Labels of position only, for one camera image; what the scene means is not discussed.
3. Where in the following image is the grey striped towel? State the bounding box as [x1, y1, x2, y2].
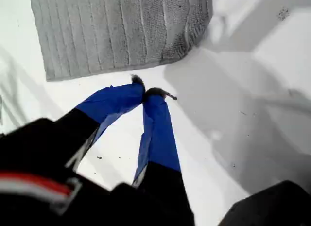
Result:
[29, 0, 214, 82]

